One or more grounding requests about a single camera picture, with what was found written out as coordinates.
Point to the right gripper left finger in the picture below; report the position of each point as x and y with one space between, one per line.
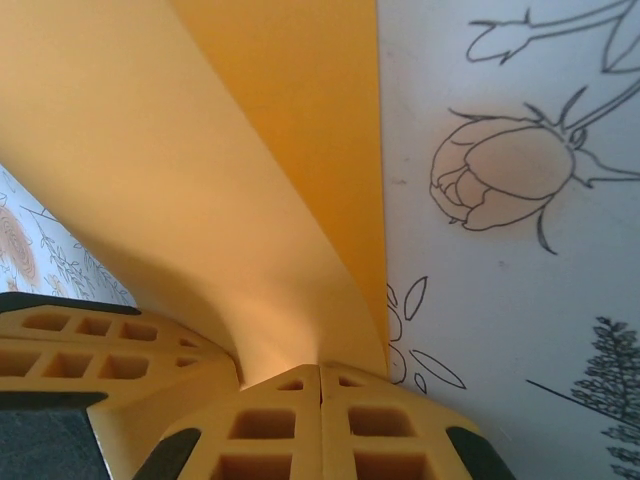
270 440

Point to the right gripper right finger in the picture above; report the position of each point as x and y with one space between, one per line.
380 440

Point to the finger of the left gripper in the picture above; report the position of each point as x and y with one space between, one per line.
92 327
65 380

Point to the orange paper sheet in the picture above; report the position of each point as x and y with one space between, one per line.
175 175

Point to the floral printed tablecloth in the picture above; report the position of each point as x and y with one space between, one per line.
500 300

